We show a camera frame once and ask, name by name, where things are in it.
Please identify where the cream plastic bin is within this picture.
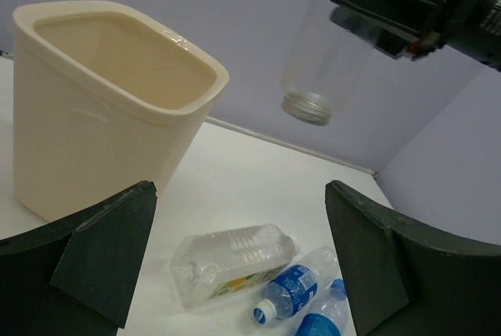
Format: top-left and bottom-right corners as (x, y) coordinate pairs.
(13, 0), (229, 222)

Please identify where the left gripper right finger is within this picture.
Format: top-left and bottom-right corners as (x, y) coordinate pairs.
(325, 180), (500, 335)

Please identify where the blue label bottle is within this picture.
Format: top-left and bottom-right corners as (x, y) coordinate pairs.
(295, 278), (348, 336)
(252, 246), (340, 325)

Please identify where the square clear bottle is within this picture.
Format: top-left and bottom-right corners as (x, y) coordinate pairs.
(170, 224), (300, 309)

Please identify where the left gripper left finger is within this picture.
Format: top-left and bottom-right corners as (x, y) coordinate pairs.
(1, 181), (157, 335)

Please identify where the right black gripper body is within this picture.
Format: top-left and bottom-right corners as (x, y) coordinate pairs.
(405, 0), (500, 71)

